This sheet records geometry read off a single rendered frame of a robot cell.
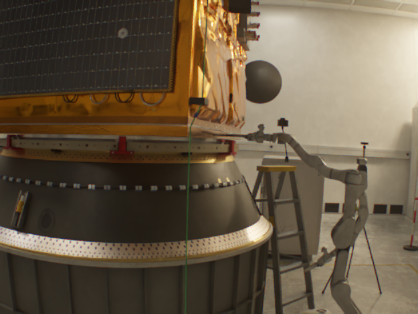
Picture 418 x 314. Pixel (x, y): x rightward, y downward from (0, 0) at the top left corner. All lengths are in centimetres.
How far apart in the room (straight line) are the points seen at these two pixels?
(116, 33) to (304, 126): 837
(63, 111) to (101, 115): 22
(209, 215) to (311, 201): 394
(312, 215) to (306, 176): 58
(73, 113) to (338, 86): 866
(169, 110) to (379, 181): 884
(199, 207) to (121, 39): 96
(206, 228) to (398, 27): 937
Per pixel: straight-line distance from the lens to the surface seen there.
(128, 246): 198
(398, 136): 1044
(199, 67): 187
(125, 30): 191
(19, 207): 217
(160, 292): 206
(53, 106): 208
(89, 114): 196
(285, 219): 607
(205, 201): 223
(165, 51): 181
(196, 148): 226
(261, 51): 1022
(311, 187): 602
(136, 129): 186
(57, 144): 217
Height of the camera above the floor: 174
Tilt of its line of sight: 3 degrees down
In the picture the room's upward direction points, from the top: 2 degrees clockwise
